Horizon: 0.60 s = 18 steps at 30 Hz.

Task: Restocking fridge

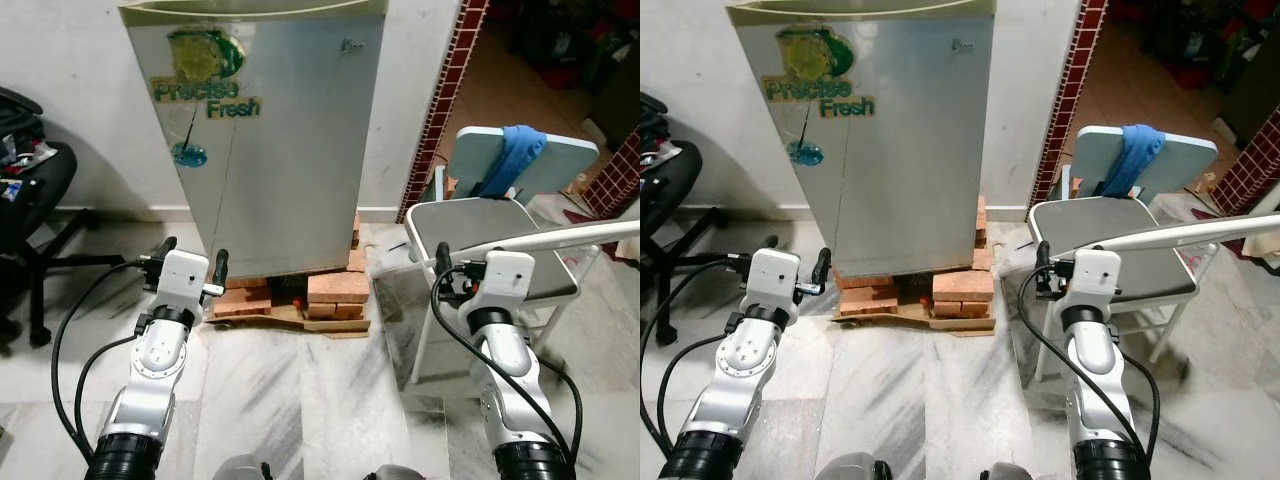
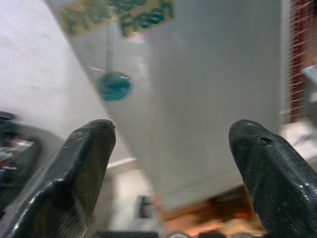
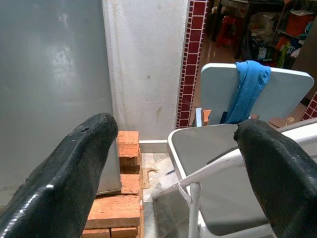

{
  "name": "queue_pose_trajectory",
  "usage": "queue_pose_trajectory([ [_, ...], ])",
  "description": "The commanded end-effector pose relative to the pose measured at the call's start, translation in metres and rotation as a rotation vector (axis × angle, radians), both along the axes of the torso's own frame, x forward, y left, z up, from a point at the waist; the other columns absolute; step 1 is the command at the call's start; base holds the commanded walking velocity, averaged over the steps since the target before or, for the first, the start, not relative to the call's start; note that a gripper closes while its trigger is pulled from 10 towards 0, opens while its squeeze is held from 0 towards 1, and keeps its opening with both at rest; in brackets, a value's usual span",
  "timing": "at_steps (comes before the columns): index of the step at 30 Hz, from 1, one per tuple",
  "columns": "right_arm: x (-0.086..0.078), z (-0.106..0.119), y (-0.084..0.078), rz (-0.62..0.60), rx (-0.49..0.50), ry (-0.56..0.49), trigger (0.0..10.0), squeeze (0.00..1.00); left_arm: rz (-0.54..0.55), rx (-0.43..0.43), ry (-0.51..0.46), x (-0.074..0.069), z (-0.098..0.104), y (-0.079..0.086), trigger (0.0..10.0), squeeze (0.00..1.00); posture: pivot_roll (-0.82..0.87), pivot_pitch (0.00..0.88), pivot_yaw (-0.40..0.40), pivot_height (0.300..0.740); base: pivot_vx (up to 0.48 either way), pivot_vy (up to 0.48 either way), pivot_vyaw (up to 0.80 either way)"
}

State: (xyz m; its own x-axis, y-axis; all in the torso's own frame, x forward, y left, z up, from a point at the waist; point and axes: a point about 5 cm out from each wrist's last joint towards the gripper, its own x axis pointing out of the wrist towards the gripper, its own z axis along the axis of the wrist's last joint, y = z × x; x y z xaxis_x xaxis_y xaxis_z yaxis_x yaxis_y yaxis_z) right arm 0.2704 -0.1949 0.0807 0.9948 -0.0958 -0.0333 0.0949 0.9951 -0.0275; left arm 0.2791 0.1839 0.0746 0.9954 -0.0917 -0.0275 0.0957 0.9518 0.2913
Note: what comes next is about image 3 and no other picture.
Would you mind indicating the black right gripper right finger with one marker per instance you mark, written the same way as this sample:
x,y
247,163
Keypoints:
x,y
282,178

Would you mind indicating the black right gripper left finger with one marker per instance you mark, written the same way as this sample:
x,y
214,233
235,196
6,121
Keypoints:
x,y
57,183

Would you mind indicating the grey fridge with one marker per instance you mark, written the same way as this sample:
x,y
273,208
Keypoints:
x,y
49,74

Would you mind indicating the flat brown cardboard sheet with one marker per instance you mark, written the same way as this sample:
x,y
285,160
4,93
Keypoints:
x,y
287,119

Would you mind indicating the large orange brick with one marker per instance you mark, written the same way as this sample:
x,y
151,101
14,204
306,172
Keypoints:
x,y
116,210

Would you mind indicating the white folding chair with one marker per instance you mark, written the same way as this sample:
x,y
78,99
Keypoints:
x,y
198,148

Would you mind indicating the broken orange brick piece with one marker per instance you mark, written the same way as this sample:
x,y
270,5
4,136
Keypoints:
x,y
207,117

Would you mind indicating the blue cloth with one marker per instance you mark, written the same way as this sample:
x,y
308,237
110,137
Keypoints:
x,y
250,81

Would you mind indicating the blue pen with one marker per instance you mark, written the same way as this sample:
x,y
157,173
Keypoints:
x,y
170,172

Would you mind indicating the cluttered metal shelf rack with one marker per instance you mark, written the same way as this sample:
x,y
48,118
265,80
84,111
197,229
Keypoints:
x,y
284,42

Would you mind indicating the orange cardboard box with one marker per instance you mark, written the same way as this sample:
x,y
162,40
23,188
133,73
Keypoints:
x,y
299,22

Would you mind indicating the red plastic stool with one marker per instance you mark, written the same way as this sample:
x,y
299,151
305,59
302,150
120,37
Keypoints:
x,y
226,31

